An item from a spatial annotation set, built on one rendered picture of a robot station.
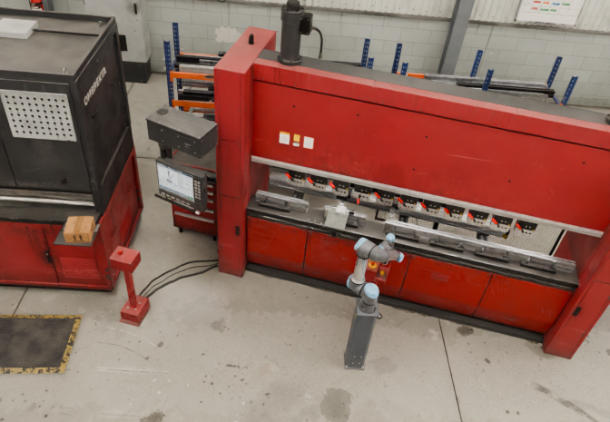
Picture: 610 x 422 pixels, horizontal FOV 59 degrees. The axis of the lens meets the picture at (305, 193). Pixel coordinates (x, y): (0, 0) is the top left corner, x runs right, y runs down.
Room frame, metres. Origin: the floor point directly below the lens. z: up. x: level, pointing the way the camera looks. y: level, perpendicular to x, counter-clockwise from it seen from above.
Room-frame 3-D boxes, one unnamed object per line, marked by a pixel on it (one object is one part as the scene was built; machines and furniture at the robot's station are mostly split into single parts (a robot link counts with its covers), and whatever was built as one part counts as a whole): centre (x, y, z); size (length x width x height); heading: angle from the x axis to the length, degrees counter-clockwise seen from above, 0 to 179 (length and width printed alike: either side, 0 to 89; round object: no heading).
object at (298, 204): (3.84, 0.21, 0.92); 0.50 x 0.06 x 0.10; 80
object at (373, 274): (3.28, -0.71, 0.75); 0.20 x 0.16 x 0.18; 74
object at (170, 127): (3.45, 1.00, 1.53); 0.51 x 0.25 x 0.85; 68
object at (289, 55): (3.96, 0.17, 2.54); 0.33 x 0.25 x 0.47; 80
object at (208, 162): (4.34, 1.08, 0.50); 0.50 x 0.50 x 1.00; 80
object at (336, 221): (3.60, -0.31, 1.00); 0.26 x 0.18 x 0.01; 170
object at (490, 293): (3.59, -0.97, 0.42); 3.00 x 0.21 x 0.83; 80
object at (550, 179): (3.63, -0.98, 1.74); 3.00 x 0.08 x 0.80; 80
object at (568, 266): (3.53, -1.58, 0.92); 1.67 x 0.06 x 0.10; 80
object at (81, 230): (3.06, 1.82, 1.04); 0.30 x 0.26 x 0.12; 94
